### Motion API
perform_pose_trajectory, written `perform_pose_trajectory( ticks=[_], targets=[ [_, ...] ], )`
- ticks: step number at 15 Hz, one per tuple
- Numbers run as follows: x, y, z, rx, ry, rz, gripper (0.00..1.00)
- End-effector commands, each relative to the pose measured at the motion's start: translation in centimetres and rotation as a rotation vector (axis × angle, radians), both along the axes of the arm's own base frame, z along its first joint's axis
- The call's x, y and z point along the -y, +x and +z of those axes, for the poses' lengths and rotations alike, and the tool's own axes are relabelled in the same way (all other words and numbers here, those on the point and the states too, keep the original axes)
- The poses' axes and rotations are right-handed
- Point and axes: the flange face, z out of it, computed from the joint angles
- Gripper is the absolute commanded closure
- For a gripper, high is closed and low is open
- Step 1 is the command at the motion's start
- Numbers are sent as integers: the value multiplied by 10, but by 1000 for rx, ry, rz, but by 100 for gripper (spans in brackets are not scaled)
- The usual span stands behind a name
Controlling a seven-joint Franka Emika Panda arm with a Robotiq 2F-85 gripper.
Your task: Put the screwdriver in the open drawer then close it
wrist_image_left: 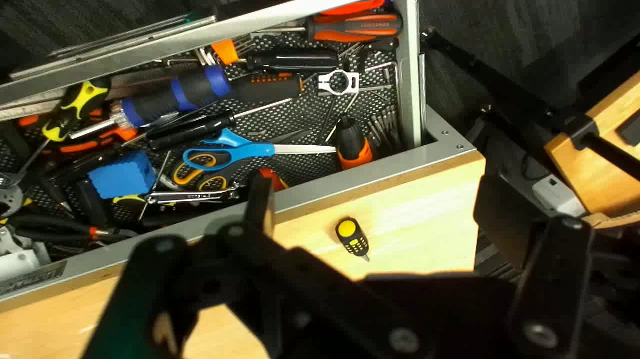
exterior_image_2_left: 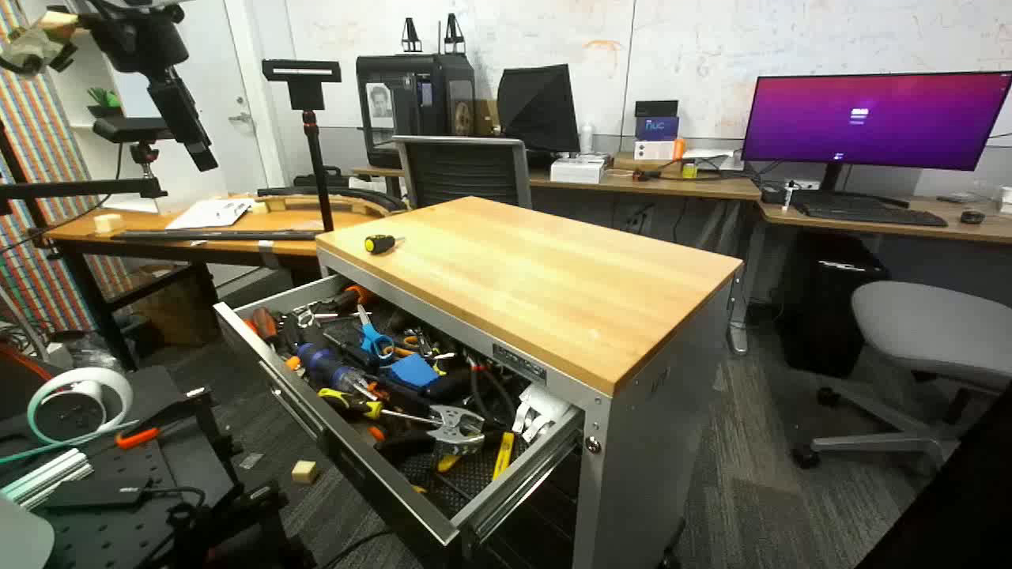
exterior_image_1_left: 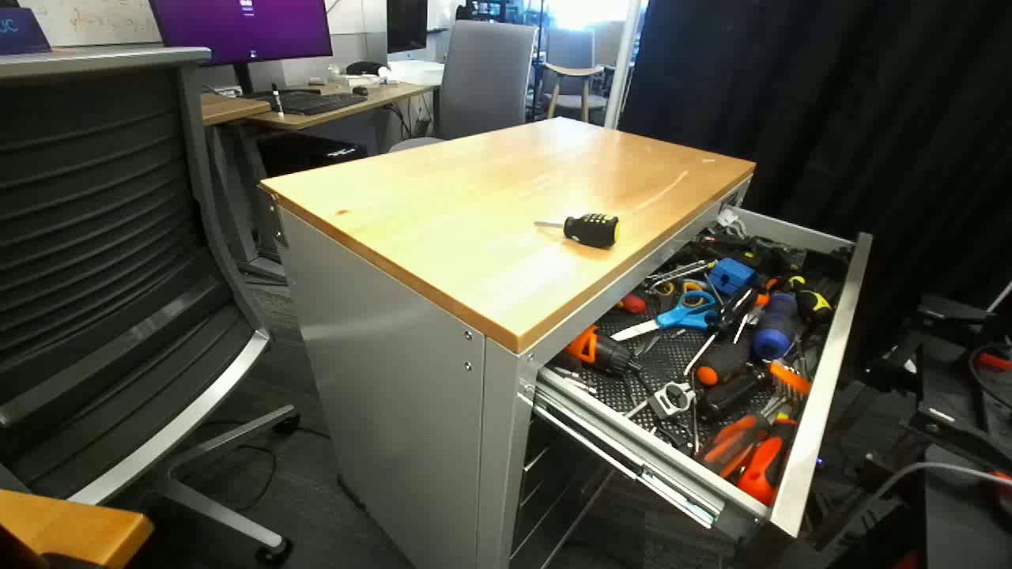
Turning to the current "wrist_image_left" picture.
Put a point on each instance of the grey metal tool drawer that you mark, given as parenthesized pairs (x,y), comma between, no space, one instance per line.
(409,81)

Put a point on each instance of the blue plastic box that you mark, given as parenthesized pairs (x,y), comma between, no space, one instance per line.
(123,177)

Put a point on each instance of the stubby black orange screwdriver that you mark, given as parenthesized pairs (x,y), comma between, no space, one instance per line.
(351,143)

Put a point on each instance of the yellow black grip screwdriver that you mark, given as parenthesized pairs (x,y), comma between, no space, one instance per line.
(79,101)

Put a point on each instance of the orange hex key holder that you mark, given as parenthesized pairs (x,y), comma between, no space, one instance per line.
(224,51)

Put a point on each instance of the grey plastic connector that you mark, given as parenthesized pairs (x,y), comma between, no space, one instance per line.
(557,195)

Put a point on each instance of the stubby yellow black screwdriver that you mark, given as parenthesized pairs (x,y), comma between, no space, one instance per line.
(349,233)

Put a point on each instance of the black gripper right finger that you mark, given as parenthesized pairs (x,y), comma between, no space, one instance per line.
(552,286)

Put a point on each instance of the thin black screwdriver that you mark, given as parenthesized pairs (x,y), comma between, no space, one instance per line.
(193,127)

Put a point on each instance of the grey cabinet with wooden top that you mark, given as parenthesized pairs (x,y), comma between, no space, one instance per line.
(401,213)

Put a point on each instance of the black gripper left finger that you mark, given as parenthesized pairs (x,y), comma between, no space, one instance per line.
(141,300)

